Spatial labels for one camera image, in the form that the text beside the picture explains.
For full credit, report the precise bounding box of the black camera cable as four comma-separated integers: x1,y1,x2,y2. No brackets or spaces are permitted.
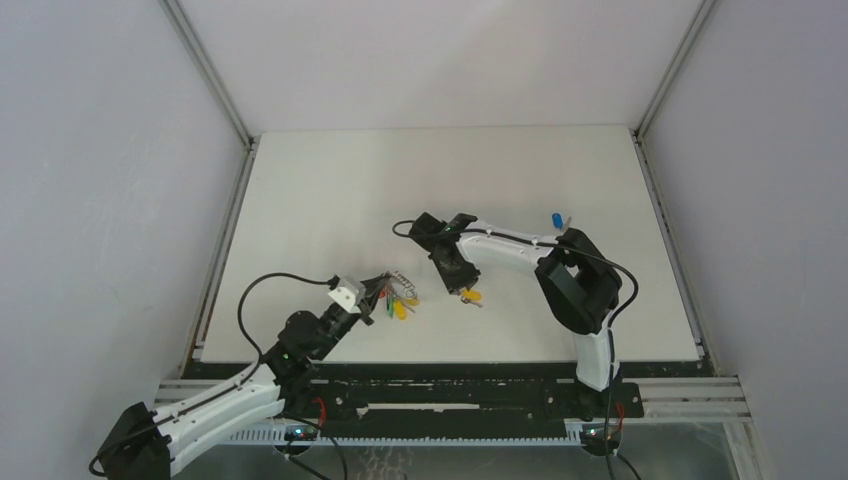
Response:
87,272,336,478
391,219,641,480

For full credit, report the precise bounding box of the green circuit board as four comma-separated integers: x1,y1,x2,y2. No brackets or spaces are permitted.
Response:
580,425,621,457
284,425,320,443

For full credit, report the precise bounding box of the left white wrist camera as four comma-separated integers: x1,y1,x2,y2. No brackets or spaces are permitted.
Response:
328,277,366,314

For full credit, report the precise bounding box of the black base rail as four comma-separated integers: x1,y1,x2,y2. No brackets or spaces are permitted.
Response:
284,362,645,438

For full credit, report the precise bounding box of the yellow tagged key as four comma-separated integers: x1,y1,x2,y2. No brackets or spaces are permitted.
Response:
460,289,483,308

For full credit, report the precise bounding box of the white slotted cable duct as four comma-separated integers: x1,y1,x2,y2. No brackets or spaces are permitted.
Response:
221,423,582,447

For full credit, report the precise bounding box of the metal key organizer ring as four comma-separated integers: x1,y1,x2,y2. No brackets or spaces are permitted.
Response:
377,268,421,322

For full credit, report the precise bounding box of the blue tagged key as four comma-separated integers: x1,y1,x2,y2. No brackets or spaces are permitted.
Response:
551,212,572,232

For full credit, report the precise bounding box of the right black camera cable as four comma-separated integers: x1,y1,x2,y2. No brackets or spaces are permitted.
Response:
391,219,641,480

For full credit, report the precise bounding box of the right green circuit board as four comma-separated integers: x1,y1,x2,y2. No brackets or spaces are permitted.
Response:
580,425,621,457

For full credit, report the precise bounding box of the left green circuit board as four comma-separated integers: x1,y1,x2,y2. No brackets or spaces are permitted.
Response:
284,425,320,443

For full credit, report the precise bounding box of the left black camera cable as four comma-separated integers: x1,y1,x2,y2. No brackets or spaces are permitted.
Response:
87,272,336,478

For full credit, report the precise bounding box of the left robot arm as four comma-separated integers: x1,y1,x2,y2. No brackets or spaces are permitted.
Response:
88,273,391,479

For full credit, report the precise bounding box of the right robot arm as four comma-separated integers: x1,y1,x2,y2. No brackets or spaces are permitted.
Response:
392,213,624,416

